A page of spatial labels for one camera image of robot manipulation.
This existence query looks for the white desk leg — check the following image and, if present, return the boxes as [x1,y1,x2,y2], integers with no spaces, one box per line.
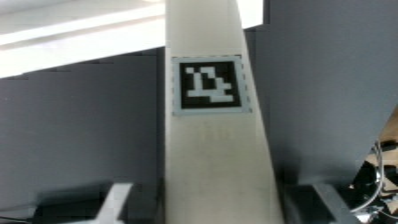
[165,0,284,224]

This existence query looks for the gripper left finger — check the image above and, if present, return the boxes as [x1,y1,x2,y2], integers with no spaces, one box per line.
[71,182,162,224]

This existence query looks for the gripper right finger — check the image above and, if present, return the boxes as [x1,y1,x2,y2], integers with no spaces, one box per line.
[282,183,361,224]

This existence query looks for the white U-shaped fence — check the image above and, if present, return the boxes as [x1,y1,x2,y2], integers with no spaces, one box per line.
[0,0,265,79]

